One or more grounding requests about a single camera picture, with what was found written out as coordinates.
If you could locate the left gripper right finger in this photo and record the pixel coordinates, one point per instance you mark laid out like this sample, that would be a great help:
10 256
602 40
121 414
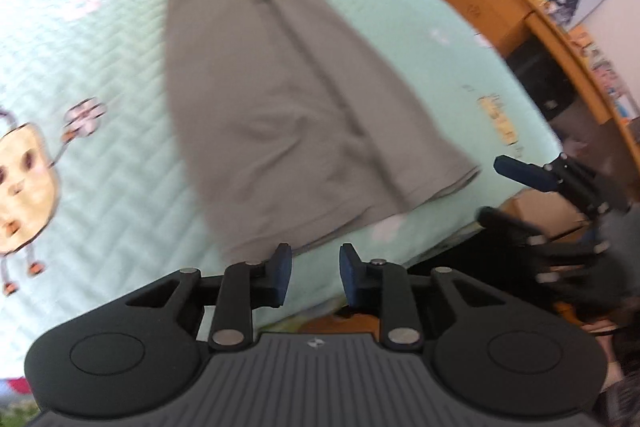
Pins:
382 289

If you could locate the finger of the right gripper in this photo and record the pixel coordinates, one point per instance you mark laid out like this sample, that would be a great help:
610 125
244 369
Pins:
589 191
529 246

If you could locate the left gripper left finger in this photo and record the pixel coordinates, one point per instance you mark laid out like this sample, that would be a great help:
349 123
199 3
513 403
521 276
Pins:
243 288

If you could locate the grey t-shirt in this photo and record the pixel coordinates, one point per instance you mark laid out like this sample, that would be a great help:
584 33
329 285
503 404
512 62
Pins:
293 129

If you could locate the cardboard box under bed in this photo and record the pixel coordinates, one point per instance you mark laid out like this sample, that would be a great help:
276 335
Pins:
549 212

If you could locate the mint quilted bee bedspread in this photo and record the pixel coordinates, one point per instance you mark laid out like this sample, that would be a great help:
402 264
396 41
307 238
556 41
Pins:
89 75

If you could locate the wooden cabinet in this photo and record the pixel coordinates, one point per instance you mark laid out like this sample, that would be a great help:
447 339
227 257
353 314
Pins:
507 24

